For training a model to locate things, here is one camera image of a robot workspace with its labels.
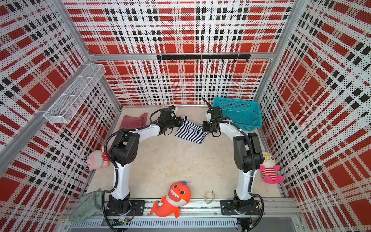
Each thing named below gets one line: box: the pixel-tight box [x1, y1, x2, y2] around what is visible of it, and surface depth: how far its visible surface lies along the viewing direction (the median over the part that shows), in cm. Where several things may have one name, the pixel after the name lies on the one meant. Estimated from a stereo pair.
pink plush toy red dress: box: [86, 145, 112, 171], surface depth 87 cm
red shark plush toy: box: [150, 180, 192, 218], surface depth 72 cm
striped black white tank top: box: [174, 115, 210, 145], surface depth 100 cm
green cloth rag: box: [68, 188, 104, 224], surface depth 75 cm
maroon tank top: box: [119, 112, 148, 130], surface depth 110 cm
